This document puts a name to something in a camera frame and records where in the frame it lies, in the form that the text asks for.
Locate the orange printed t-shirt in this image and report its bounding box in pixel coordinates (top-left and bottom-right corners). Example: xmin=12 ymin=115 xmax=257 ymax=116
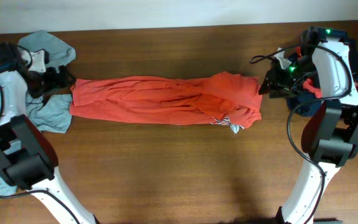
xmin=69 ymin=72 xmax=262 ymax=133

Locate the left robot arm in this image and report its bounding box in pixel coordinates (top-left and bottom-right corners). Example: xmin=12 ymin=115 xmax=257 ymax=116
xmin=0 ymin=42 xmax=98 ymax=224

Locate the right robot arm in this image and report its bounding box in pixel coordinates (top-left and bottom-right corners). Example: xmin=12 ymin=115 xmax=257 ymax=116
xmin=249 ymin=26 xmax=358 ymax=223

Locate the red folded garment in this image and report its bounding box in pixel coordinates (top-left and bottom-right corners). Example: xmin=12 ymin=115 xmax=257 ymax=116
xmin=302 ymin=42 xmax=358 ymax=105

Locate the grey t-shirt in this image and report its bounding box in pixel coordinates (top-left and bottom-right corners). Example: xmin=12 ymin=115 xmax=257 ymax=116
xmin=0 ymin=30 xmax=76 ymax=196

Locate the navy folded garment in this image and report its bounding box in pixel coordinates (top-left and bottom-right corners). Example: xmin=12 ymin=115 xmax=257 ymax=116
xmin=286 ymin=39 xmax=358 ymax=118

